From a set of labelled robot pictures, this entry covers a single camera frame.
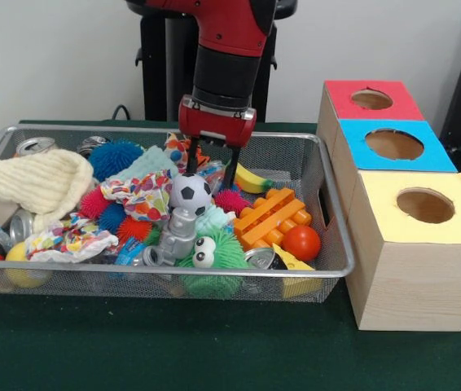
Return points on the orange plastic building block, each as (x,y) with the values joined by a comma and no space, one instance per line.
(270,217)

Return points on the crushed silver can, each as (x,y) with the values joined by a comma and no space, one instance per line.
(37,146)

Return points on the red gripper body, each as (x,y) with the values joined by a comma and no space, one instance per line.
(217,124)

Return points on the blue spiky ball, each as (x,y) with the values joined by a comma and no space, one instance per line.
(116,159)

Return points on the black and white soccer ball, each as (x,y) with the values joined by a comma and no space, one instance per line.
(190,194)

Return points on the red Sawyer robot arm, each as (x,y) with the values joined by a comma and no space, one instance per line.
(226,49)

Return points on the clear plastic packet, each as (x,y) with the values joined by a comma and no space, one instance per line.
(212,171)

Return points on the yellow banana toy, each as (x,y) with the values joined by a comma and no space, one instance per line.
(253,179)

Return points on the red ball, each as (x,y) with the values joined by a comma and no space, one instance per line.
(301,243)

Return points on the wooden box with three holes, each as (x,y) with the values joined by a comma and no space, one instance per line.
(414,269)

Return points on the grey robot toy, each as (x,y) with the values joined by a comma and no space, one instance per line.
(182,232)

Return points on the green fuzzy toy with eyes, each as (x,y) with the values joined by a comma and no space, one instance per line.
(226,254)

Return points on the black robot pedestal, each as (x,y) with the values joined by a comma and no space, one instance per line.
(153,73)

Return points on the cream waffle cloth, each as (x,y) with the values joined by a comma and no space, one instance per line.
(39,181)

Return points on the yellow cheese wedge toy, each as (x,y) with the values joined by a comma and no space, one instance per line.
(291,262)

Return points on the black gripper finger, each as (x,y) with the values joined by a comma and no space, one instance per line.
(231,167)
(192,157)

